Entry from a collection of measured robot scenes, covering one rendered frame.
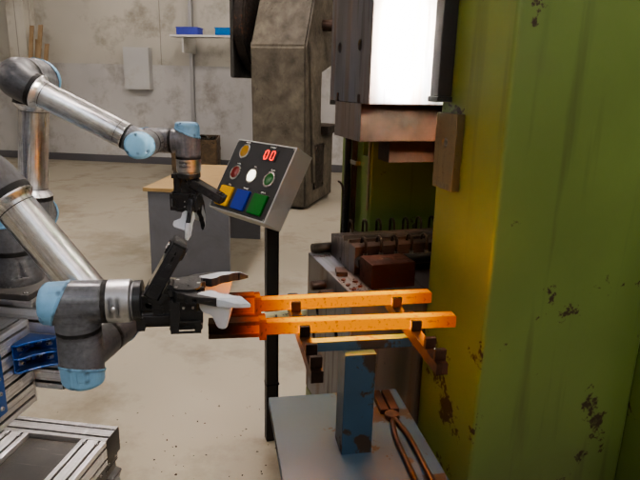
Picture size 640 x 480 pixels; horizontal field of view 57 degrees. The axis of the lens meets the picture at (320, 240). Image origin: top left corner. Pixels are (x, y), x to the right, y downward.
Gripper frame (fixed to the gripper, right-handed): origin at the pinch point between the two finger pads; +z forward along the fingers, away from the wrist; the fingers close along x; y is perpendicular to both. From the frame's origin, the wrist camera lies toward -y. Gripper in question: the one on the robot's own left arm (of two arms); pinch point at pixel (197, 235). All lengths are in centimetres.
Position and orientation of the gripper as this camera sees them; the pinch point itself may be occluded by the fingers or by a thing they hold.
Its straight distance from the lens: 188.9
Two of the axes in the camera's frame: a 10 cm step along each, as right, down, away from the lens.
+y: -9.9, -0.6, 1.3
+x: -1.4, 2.6, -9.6
